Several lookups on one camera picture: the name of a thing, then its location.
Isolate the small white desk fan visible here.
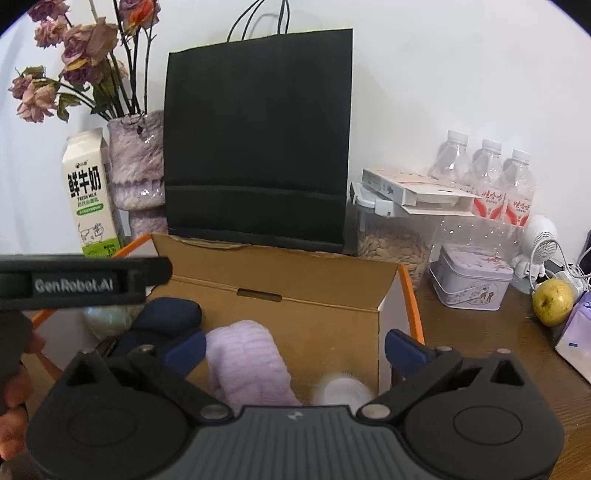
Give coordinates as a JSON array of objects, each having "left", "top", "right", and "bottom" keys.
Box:
[{"left": 512, "top": 215, "right": 559, "bottom": 283}]

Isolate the iridescent plastic bag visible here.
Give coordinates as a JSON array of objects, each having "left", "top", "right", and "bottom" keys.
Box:
[{"left": 83, "top": 302, "right": 139, "bottom": 343}]

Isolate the bunch of dried roses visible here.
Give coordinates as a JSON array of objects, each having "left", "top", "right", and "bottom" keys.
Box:
[{"left": 9, "top": 0, "right": 162, "bottom": 123}]

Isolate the green yellow apple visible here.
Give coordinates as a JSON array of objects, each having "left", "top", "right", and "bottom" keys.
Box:
[{"left": 532, "top": 278, "right": 576, "bottom": 327}]

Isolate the black paper bag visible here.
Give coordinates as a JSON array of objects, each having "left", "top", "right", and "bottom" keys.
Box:
[{"left": 165, "top": 0, "right": 354, "bottom": 254}]

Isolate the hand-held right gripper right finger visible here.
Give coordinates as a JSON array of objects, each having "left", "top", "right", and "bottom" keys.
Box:
[{"left": 353, "top": 329, "right": 532, "bottom": 424}]

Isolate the white green milk carton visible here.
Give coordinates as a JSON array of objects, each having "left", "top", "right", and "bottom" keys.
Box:
[{"left": 62, "top": 129, "right": 122, "bottom": 258}]

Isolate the red cardboard box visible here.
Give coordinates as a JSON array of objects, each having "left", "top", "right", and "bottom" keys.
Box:
[{"left": 30, "top": 232, "right": 426, "bottom": 408}]

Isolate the lavender towel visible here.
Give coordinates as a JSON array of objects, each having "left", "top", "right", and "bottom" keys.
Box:
[{"left": 205, "top": 323, "right": 303, "bottom": 414}]

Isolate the flat white carton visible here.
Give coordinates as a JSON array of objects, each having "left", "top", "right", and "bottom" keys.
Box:
[{"left": 361, "top": 167, "right": 483, "bottom": 217}]

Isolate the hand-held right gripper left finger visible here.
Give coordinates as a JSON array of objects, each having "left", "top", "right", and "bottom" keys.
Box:
[{"left": 61, "top": 329, "right": 234, "bottom": 424}]

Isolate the person's left hand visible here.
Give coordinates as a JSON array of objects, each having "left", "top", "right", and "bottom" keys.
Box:
[{"left": 0, "top": 333, "right": 47, "bottom": 462}]

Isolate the clear water bottle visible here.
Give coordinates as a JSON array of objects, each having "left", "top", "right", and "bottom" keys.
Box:
[
  {"left": 428, "top": 130, "right": 472, "bottom": 185},
  {"left": 501, "top": 148, "right": 537, "bottom": 228},
  {"left": 468, "top": 138, "right": 505, "bottom": 221}
]

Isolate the white charger cable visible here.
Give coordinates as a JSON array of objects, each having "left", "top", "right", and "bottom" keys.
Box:
[{"left": 531, "top": 240, "right": 591, "bottom": 296}]

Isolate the purple tissue pack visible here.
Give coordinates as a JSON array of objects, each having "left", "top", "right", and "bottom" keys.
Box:
[{"left": 553, "top": 291, "right": 591, "bottom": 385}]

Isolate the clear container of seeds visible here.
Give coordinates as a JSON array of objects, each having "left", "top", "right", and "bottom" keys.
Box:
[{"left": 350, "top": 181, "right": 437, "bottom": 289}]

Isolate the black power adapter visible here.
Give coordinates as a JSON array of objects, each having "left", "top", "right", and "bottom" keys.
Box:
[{"left": 577, "top": 230, "right": 591, "bottom": 271}]

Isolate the navy zipper pouch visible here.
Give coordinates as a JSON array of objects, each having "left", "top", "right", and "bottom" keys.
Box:
[{"left": 108, "top": 298, "right": 204, "bottom": 361}]

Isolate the purple textured vase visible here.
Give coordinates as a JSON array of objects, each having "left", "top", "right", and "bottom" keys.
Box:
[{"left": 107, "top": 110, "right": 169, "bottom": 241}]

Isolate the white round cap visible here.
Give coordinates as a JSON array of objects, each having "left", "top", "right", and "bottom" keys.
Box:
[{"left": 314, "top": 376, "right": 372, "bottom": 407}]

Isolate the floral tin box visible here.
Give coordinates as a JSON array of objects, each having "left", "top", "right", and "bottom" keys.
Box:
[{"left": 429, "top": 244, "right": 514, "bottom": 311}]

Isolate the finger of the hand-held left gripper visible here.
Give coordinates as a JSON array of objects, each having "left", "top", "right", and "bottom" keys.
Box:
[{"left": 120, "top": 256, "right": 174, "bottom": 305}]

